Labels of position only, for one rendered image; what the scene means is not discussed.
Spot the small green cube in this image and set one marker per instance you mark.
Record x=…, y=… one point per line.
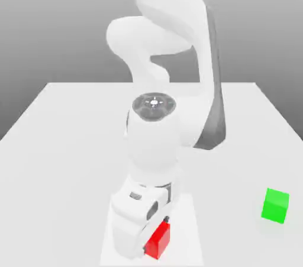
x=275, y=206

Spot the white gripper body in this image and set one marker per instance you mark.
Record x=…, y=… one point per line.
x=126, y=236

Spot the small red cube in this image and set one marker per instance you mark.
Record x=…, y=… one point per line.
x=158, y=241

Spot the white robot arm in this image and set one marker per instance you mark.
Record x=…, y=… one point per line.
x=163, y=35

